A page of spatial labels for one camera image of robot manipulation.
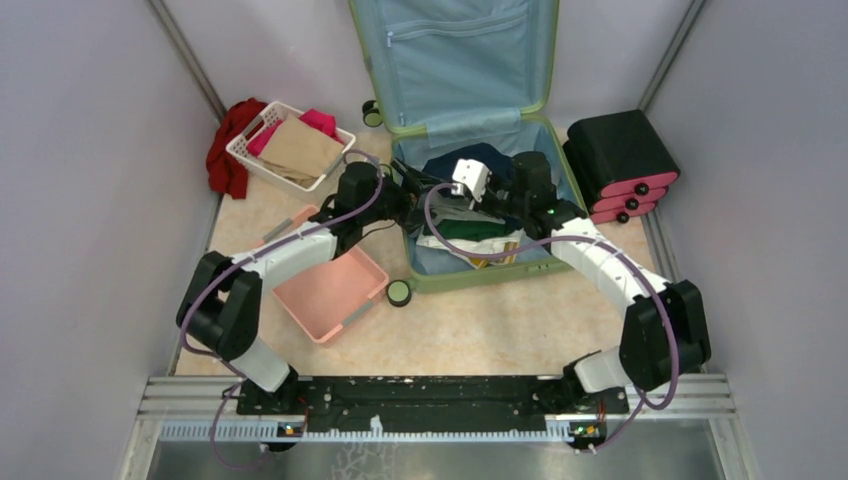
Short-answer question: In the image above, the navy blue garment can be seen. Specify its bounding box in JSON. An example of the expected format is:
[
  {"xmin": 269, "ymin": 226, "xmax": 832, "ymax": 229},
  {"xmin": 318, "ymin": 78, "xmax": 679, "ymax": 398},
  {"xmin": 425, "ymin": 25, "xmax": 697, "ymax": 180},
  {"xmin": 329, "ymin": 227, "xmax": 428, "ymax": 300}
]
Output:
[{"xmin": 421, "ymin": 143, "xmax": 513, "ymax": 193}]

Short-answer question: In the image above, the green hard-shell suitcase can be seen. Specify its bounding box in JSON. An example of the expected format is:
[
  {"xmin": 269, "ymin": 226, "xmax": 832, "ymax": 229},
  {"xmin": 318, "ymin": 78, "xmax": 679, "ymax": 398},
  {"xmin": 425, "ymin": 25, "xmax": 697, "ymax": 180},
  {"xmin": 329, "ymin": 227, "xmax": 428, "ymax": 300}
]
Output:
[{"xmin": 348, "ymin": 0, "xmax": 596, "ymax": 309}]

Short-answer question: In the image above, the black and pink storage stack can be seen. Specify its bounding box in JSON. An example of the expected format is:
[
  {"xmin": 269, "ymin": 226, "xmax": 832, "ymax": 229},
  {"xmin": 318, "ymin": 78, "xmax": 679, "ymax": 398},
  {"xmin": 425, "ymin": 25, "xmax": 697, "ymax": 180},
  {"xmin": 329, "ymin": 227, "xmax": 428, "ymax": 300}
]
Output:
[{"xmin": 563, "ymin": 109, "xmax": 680, "ymax": 224}]

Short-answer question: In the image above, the pink plastic basket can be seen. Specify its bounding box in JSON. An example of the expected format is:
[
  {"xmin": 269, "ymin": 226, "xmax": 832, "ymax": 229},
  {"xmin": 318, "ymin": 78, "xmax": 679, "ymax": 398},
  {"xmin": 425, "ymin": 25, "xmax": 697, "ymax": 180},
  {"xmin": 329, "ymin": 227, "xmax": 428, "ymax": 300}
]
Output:
[{"xmin": 255, "ymin": 205, "xmax": 389, "ymax": 344}]

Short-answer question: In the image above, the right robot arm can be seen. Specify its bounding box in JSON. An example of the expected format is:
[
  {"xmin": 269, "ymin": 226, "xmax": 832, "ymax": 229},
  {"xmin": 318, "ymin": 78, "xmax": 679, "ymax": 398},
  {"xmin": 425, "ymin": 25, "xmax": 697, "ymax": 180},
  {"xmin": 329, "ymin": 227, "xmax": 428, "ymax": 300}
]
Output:
[{"xmin": 473, "ymin": 151, "xmax": 712, "ymax": 396}]

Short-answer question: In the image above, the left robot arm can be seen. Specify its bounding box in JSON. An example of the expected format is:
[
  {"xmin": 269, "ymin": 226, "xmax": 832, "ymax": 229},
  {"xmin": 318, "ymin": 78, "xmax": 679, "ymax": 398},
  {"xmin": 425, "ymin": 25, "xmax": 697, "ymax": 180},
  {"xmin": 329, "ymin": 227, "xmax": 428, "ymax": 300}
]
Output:
[{"xmin": 176, "ymin": 159, "xmax": 437, "ymax": 394}]

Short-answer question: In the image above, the white folded garment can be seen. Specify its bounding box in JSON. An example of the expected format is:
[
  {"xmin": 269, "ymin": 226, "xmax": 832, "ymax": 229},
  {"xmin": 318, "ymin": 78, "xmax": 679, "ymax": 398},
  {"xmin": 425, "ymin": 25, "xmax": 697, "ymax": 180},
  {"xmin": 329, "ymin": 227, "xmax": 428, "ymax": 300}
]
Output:
[{"xmin": 416, "ymin": 229, "xmax": 524, "ymax": 262}]

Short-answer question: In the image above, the yellow patterned garment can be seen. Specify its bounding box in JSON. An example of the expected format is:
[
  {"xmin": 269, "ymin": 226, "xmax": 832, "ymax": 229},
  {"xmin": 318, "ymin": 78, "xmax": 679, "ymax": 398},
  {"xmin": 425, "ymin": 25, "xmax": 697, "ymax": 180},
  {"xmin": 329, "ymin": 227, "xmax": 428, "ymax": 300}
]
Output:
[{"xmin": 463, "ymin": 241, "xmax": 525, "ymax": 271}]

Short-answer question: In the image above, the green folded garment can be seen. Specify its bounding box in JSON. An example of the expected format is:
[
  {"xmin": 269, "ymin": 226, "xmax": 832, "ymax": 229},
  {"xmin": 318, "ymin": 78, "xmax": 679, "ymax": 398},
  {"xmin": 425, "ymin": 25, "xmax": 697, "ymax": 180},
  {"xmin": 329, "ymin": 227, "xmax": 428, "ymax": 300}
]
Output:
[{"xmin": 436, "ymin": 219, "xmax": 521, "ymax": 242}]

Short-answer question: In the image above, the tan folded cloth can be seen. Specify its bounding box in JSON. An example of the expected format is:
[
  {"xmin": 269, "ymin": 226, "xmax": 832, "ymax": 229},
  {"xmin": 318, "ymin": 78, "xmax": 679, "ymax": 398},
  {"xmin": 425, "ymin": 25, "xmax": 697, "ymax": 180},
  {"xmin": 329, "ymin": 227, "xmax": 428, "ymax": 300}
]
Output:
[{"xmin": 256, "ymin": 140, "xmax": 343, "ymax": 188}]

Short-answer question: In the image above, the magenta cloth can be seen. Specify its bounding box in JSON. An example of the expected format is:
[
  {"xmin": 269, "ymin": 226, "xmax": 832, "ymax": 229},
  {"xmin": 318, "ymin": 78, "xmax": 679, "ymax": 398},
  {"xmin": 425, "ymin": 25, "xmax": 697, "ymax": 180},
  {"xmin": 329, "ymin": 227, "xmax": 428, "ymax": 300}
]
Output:
[{"xmin": 247, "ymin": 109, "xmax": 344, "ymax": 156}]

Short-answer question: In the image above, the white plastic basket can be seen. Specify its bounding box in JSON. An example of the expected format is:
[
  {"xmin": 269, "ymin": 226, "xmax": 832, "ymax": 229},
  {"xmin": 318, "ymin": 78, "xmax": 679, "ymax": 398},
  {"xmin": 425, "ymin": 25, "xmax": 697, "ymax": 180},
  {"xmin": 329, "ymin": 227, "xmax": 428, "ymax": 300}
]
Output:
[{"xmin": 225, "ymin": 101, "xmax": 357, "ymax": 203}]

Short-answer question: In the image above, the red cloth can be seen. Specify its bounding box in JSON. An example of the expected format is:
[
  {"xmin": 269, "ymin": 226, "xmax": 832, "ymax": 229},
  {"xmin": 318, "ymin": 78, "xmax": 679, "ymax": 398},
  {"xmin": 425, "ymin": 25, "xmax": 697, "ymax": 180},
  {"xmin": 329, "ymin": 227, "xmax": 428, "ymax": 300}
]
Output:
[{"xmin": 205, "ymin": 97, "xmax": 267, "ymax": 200}]

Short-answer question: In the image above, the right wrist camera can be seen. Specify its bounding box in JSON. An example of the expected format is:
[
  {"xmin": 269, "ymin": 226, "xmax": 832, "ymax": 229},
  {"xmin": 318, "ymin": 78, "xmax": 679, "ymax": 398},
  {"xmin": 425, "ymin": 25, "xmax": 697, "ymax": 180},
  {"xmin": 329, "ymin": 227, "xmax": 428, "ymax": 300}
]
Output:
[{"xmin": 451, "ymin": 159, "xmax": 492, "ymax": 203}]

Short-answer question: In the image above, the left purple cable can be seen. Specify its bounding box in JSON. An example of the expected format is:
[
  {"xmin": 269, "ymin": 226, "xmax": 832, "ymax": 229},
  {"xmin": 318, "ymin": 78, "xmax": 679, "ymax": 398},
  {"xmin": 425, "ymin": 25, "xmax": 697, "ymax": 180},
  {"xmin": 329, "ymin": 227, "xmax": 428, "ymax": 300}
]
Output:
[{"xmin": 178, "ymin": 148, "xmax": 386, "ymax": 473}]

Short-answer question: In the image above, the left aluminium corner post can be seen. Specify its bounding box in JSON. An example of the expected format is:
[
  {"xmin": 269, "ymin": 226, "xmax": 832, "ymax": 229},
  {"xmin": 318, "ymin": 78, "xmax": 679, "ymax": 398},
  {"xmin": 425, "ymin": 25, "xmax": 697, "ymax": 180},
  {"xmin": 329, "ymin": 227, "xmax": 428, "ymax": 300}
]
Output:
[{"xmin": 144, "ymin": 0, "xmax": 226, "ymax": 122}]

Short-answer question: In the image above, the aluminium corner post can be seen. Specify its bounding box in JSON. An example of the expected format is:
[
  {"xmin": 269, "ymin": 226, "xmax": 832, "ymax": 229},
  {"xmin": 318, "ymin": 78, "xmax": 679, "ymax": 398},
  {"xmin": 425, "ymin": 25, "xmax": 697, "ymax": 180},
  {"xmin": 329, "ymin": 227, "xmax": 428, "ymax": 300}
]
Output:
[
  {"xmin": 144, "ymin": 0, "xmax": 226, "ymax": 122},
  {"xmin": 637, "ymin": 0, "xmax": 709, "ymax": 112}
]

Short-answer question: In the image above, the right aluminium corner post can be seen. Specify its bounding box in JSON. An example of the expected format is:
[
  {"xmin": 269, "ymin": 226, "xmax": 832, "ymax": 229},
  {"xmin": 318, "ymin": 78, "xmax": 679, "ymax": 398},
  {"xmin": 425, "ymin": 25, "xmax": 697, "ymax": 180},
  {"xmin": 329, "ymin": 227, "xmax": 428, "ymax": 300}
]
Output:
[{"xmin": 637, "ymin": 0, "xmax": 709, "ymax": 112}]

